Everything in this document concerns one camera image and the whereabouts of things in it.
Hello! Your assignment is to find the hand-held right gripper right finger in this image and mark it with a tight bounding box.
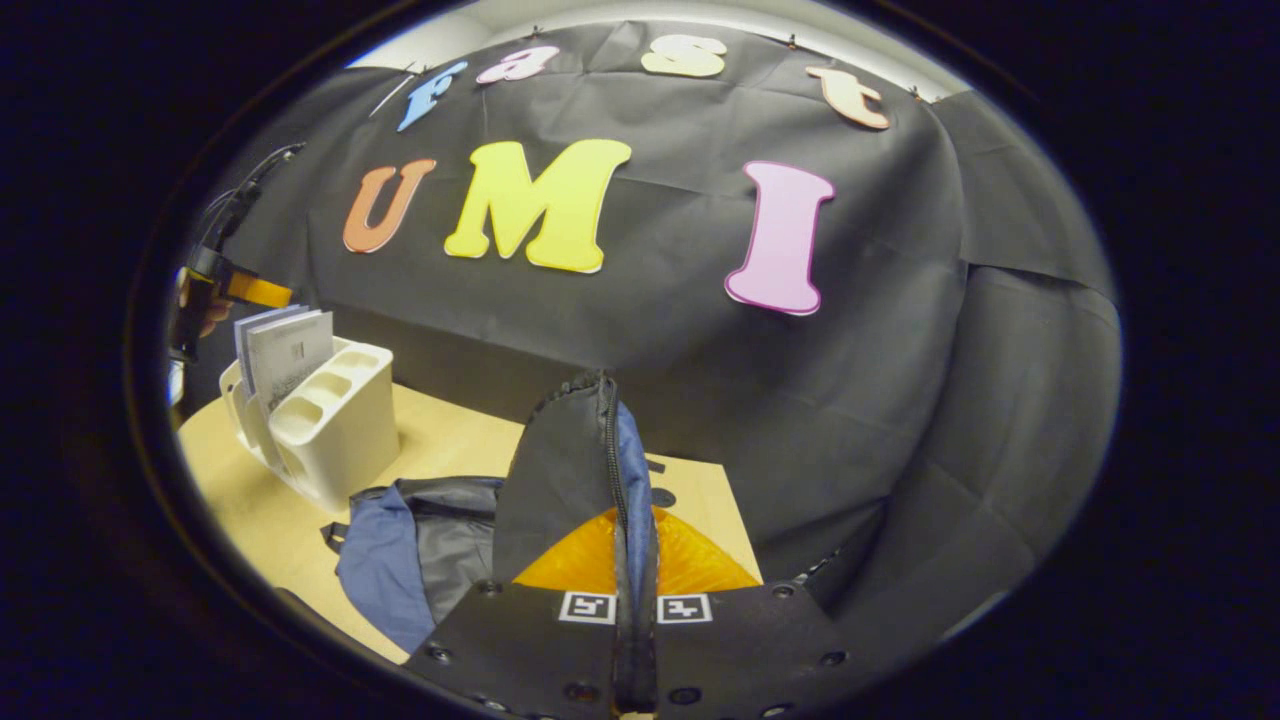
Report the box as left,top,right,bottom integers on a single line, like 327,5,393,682
640,505,866,720

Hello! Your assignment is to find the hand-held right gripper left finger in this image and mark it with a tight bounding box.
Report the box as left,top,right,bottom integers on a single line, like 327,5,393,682
405,508,626,720

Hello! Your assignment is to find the grey book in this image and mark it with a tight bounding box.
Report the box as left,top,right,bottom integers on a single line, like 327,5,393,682
233,305,306,396

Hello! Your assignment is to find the white book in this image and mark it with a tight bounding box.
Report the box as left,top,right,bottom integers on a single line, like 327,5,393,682
245,310,336,416

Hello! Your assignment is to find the blue schoolbag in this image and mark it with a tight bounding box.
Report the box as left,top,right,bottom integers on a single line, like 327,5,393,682
320,370,666,713

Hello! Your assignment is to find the white plastic bookshelf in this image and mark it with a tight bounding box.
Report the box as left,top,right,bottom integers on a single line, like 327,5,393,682
218,337,401,516

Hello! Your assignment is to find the black backdrop cloth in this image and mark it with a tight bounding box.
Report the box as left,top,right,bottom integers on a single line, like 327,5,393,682
190,20,1121,641

